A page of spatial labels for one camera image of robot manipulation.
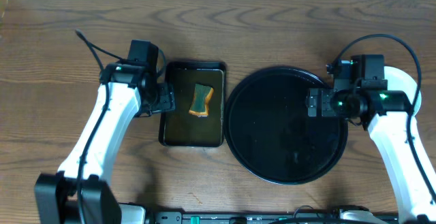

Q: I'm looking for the orange green sponge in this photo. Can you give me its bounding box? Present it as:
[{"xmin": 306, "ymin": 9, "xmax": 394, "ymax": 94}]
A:
[{"xmin": 189, "ymin": 84, "xmax": 214, "ymax": 117}]

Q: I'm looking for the light blue plate front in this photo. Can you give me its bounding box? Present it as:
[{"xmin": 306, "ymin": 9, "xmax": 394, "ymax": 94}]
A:
[{"xmin": 379, "ymin": 66, "xmax": 417, "ymax": 111}]

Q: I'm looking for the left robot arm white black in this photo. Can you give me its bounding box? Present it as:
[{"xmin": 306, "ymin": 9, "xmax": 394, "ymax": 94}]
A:
[{"xmin": 34, "ymin": 61, "xmax": 175, "ymax": 223}]

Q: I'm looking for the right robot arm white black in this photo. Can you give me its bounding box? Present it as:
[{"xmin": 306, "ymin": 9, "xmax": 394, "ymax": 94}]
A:
[{"xmin": 307, "ymin": 89, "xmax": 435, "ymax": 223}]

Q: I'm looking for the black rectangular water tray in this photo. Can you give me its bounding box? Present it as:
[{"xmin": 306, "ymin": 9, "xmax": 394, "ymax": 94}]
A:
[{"xmin": 159, "ymin": 61, "xmax": 226, "ymax": 147}]

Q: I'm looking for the black round tray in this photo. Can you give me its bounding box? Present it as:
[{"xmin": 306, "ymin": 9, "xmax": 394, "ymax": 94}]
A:
[{"xmin": 223, "ymin": 67, "xmax": 348, "ymax": 185}]

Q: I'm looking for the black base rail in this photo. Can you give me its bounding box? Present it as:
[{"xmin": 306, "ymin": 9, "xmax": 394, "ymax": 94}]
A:
[{"xmin": 119, "ymin": 203, "xmax": 399, "ymax": 224}]

